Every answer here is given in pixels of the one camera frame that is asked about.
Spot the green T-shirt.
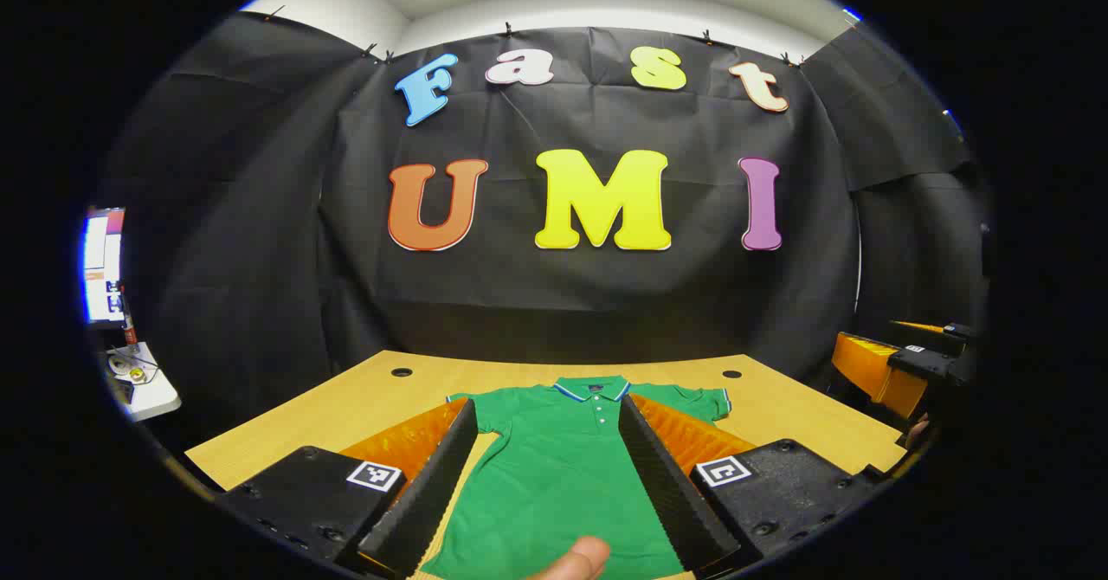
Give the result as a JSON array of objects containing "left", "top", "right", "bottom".
[{"left": 420, "top": 376, "right": 733, "bottom": 580}]

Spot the black backdrop cloth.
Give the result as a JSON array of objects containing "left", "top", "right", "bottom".
[{"left": 95, "top": 10, "right": 992, "bottom": 468}]

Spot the white side table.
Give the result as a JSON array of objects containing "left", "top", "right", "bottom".
[{"left": 102, "top": 342, "right": 183, "bottom": 423}]

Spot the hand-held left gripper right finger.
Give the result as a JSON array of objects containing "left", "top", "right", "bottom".
[{"left": 616, "top": 392, "right": 886, "bottom": 579}]

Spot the computer monitor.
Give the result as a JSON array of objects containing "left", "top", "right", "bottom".
[{"left": 82, "top": 206, "right": 127, "bottom": 328}]

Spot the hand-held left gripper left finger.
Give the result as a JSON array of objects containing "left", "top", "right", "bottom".
[{"left": 215, "top": 396, "right": 480, "bottom": 579}]

